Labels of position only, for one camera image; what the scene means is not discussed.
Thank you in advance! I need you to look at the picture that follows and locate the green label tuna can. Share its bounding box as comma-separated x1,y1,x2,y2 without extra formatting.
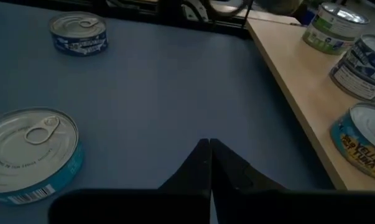
301,26,358,56
310,2,371,40

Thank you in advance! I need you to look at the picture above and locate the dark blue label tuna can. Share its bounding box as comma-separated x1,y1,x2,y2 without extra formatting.
344,33,375,85
48,11,109,57
328,58,375,103

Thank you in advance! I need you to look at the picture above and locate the wooden shelf black metal frame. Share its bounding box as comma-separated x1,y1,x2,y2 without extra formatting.
241,0,375,191

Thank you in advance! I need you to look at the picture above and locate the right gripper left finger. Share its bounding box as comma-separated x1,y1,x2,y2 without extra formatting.
158,139,212,191

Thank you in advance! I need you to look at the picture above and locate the blue table mat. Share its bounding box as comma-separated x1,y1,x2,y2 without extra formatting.
0,0,336,224

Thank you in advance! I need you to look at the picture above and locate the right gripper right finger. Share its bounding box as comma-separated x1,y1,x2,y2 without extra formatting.
210,138,288,192

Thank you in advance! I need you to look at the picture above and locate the white angled bracket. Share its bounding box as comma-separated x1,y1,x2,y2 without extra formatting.
180,0,210,23

